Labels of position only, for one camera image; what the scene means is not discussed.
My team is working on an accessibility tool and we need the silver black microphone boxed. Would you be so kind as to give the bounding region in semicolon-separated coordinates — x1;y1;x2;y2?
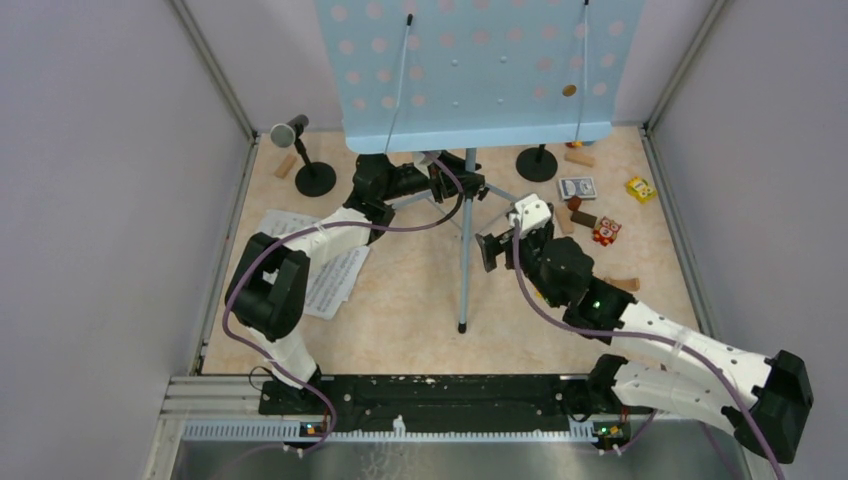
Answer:
269;114;310;148

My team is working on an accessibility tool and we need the blue playing card box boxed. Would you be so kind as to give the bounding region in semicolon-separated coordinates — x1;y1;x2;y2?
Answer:
557;176;598;201

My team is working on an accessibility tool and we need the dark brown wooden block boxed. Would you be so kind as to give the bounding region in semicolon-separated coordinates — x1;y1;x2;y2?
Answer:
566;196;598;229

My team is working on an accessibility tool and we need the yellow small toy box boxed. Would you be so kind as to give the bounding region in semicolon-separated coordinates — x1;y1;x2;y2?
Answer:
625;177;657;204

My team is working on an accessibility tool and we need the owl figure toy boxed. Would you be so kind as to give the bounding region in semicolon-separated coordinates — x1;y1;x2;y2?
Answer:
592;216;622;247

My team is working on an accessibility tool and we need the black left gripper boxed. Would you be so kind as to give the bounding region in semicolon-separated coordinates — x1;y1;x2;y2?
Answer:
380;147;484;205

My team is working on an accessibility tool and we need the wooden block back left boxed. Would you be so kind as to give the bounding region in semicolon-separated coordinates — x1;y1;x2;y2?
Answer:
274;154;298;179

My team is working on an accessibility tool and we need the black stand for silver microphone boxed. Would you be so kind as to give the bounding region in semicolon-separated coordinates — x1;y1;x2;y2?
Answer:
294;139;337;198

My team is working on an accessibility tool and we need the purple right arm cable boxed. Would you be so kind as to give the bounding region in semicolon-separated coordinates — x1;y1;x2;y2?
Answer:
510;218;790;480

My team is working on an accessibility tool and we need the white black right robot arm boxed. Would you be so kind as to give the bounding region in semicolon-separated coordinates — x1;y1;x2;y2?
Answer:
475;226;814;465

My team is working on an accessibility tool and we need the light blue music stand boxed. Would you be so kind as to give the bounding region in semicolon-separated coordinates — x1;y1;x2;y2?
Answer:
314;0;645;335

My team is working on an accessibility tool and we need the wooden arch block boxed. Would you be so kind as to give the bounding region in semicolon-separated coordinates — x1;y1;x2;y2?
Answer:
604;277;641;292

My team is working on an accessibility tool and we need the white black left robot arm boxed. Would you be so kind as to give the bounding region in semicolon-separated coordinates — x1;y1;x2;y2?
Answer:
222;151;486;414

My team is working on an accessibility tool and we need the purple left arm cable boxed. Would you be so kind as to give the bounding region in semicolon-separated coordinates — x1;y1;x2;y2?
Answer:
221;152;466;458

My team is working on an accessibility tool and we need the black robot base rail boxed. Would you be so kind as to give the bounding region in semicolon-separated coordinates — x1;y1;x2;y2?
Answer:
258;374;649;433

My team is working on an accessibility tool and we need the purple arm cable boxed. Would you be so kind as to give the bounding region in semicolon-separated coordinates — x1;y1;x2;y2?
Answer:
221;152;466;458
510;218;790;480

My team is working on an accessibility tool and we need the wooden block near back wall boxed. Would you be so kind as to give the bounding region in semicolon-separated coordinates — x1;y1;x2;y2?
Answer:
564;151;596;168

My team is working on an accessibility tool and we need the sheet music page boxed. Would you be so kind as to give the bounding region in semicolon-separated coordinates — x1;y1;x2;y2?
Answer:
257;209;319;237
304;246;370;320

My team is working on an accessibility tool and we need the black stand for gold microphone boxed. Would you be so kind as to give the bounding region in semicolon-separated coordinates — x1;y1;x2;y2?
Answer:
515;144;558;183

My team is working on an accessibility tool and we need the wooden block by cards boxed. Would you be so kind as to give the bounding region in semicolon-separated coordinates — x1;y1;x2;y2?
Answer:
554;205;575;235

